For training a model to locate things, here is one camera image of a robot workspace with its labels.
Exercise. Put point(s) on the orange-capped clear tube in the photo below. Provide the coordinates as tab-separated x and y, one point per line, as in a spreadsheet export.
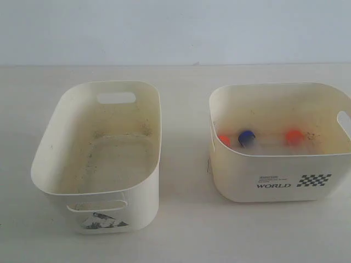
225	140
291	137

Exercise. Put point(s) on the blue-capped clear tube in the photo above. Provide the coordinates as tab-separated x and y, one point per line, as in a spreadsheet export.
247	139

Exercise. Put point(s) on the cream plastic bin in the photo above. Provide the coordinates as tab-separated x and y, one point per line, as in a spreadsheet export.
267	173
98	160

